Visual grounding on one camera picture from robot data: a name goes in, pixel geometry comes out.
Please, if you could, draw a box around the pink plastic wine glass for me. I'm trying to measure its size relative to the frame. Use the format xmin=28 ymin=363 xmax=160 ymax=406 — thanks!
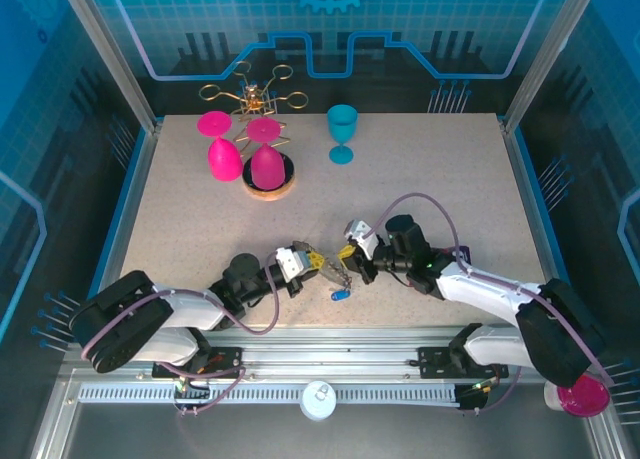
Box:
xmin=196 ymin=110 xmax=242 ymax=182
xmin=247 ymin=117 xmax=289 ymax=190

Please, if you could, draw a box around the gold wire glass rack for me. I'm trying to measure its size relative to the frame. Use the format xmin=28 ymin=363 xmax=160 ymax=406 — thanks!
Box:
xmin=198 ymin=60 xmax=310 ymax=201

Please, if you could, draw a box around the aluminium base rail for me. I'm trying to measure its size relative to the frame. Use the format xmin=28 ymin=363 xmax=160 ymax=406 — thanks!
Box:
xmin=199 ymin=323 xmax=481 ymax=380

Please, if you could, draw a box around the metal keyring chain with keys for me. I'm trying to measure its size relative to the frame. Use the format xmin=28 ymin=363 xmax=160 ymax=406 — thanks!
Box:
xmin=317 ymin=261 xmax=354 ymax=293

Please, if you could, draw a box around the white slotted cable duct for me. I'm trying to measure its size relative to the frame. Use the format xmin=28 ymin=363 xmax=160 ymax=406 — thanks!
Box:
xmin=79 ymin=383 xmax=461 ymax=405

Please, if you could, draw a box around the teal plastic wine glass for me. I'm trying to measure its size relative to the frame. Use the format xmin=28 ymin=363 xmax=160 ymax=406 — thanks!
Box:
xmin=326 ymin=104 xmax=359 ymax=166

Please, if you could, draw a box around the aluminium table side rail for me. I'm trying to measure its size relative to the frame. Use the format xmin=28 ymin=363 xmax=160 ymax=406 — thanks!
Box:
xmin=97 ymin=121 xmax=164 ymax=285
xmin=499 ymin=118 xmax=569 ymax=290

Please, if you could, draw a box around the purple candy packet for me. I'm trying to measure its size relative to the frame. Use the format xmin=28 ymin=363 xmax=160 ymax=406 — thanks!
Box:
xmin=407 ymin=246 xmax=474 ymax=293

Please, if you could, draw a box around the white round tin can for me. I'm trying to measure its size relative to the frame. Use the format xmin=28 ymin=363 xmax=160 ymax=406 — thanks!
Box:
xmin=298 ymin=380 xmax=337 ymax=422

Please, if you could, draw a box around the aluminium frame post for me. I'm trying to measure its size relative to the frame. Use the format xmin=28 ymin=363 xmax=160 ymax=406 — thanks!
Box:
xmin=502 ymin=0 xmax=609 ymax=133
xmin=54 ymin=0 xmax=164 ymax=133

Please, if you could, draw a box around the pink and white plastic cup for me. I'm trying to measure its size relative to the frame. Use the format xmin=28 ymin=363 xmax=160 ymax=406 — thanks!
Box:
xmin=543 ymin=373 xmax=612 ymax=419

